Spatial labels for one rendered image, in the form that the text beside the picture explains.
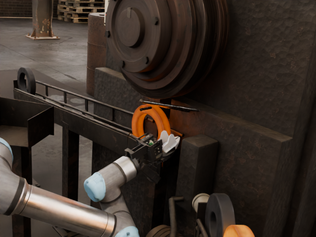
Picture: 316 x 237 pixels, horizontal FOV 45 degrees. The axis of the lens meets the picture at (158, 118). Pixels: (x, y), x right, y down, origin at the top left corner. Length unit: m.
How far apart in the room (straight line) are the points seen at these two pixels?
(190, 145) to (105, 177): 0.28
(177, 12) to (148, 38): 0.12
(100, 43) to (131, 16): 2.97
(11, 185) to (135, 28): 0.57
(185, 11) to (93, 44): 3.13
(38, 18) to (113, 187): 7.25
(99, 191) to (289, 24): 0.70
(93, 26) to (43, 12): 4.14
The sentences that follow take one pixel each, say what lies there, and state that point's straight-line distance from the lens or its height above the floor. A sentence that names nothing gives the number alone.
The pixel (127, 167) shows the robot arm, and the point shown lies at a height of 0.72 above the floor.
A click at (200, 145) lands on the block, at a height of 0.80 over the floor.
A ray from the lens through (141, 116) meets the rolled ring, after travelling 1.41.
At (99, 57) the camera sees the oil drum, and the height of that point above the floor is 0.46.
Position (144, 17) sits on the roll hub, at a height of 1.15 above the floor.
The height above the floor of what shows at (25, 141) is 0.61.
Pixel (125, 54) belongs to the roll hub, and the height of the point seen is 1.03.
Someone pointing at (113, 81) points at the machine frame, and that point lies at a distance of 1.65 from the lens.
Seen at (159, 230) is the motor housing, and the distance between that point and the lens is 1.24.
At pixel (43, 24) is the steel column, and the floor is 0.28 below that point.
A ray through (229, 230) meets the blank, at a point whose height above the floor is 0.77.
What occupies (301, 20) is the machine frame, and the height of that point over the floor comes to 1.19.
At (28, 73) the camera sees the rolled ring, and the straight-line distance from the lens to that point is 2.23.
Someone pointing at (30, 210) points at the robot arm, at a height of 0.71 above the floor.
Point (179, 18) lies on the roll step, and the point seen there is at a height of 1.16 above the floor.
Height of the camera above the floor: 1.25
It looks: 19 degrees down
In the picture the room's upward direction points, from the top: 5 degrees clockwise
